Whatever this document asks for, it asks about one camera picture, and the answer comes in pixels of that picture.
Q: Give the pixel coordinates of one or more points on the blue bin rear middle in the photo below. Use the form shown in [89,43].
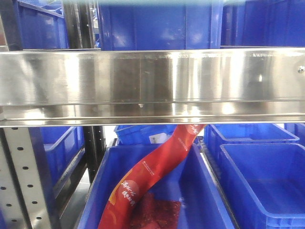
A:
[154,134]

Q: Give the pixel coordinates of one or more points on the blue bin upper middle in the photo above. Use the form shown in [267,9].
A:
[182,25]

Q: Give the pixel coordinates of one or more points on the blue bin left shelf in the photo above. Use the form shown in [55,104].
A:
[61,144]

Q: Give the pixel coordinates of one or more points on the blue bin shelf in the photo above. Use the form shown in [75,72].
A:
[61,144]
[263,23]

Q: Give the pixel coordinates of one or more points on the blue bin upper right shelf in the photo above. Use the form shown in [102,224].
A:
[263,23]

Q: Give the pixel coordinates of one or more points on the blue bin rear right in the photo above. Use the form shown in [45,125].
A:
[257,133]

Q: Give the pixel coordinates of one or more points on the blue bin with red bag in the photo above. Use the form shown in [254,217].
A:
[190,183]

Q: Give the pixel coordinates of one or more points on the red snack bag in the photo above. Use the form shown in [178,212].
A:
[145,174]

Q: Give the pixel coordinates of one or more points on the blue bin front right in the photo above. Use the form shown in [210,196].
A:
[265,184]

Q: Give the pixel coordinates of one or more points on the blue bin upper left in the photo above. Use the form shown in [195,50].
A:
[41,23]

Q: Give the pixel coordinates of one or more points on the blue bin far right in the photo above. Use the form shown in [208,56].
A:
[298,129]

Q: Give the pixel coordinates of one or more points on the black upright post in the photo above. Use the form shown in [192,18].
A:
[95,148]

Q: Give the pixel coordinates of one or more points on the perforated steel upright post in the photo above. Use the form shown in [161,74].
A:
[27,198]

